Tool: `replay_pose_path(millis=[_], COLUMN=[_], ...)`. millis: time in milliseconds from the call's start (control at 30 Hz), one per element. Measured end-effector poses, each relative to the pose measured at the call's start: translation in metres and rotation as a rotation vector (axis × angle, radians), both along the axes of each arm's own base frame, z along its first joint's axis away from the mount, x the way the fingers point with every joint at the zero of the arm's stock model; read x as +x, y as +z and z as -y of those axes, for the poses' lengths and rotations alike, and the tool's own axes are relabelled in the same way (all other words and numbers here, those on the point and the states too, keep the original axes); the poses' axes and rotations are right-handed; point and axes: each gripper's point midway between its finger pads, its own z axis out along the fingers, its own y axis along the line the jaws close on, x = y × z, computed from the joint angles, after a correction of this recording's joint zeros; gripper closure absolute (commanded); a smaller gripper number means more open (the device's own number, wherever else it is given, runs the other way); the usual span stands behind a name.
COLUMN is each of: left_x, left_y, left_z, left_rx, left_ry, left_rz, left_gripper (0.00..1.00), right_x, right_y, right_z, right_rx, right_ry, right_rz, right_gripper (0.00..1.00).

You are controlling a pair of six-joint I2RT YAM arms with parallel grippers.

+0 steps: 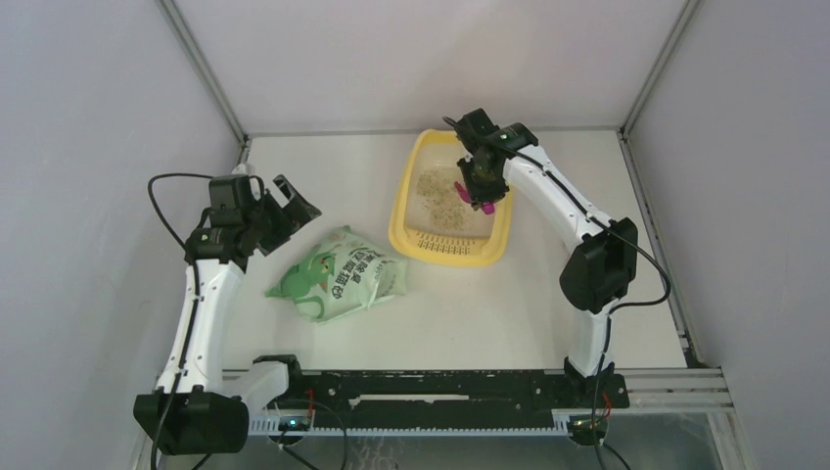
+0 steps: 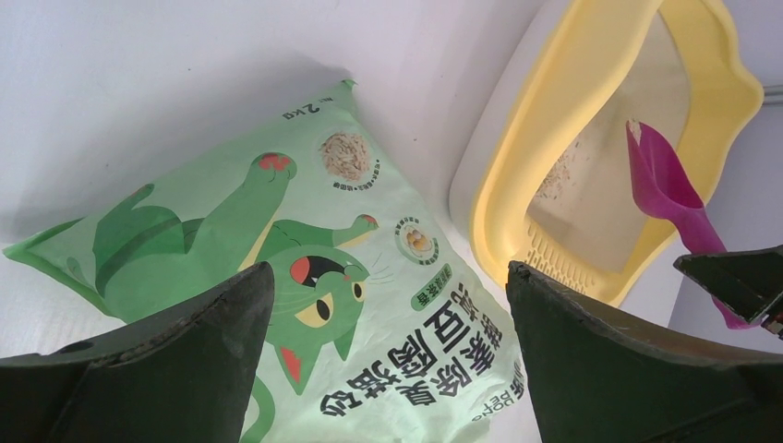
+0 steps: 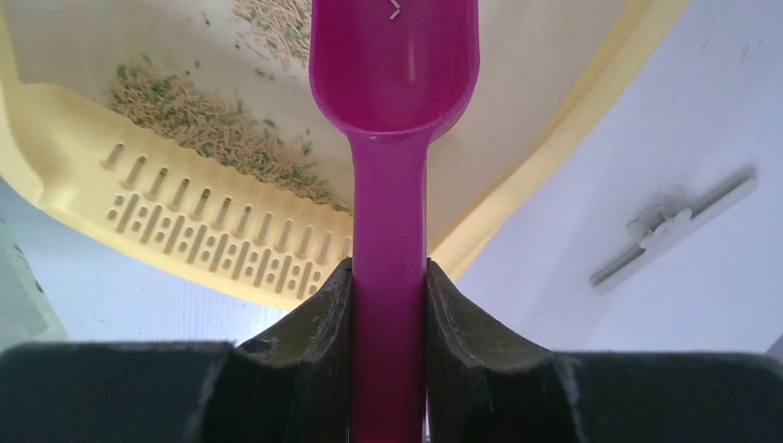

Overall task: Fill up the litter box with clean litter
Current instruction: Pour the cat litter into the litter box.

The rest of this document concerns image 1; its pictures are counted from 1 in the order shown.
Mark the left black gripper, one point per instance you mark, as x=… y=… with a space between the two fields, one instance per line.
x=296 y=214

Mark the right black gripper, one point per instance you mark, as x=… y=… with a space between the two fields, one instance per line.
x=480 y=195

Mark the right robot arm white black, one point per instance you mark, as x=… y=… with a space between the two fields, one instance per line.
x=601 y=250

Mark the pink plastic litter scoop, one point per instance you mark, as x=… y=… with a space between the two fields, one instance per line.
x=486 y=208

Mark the scattered clean litter grains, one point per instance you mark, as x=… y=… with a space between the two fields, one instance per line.
x=438 y=206

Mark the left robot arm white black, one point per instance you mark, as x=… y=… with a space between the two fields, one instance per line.
x=192 y=410

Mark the yellow plastic litter box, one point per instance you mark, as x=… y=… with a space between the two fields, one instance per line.
x=484 y=246

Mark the green cat litter bag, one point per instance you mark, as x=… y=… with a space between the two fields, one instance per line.
x=342 y=274

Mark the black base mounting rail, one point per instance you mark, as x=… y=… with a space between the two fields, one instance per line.
x=445 y=397

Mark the white slotted cable duct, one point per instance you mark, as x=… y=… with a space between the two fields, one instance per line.
x=291 y=426

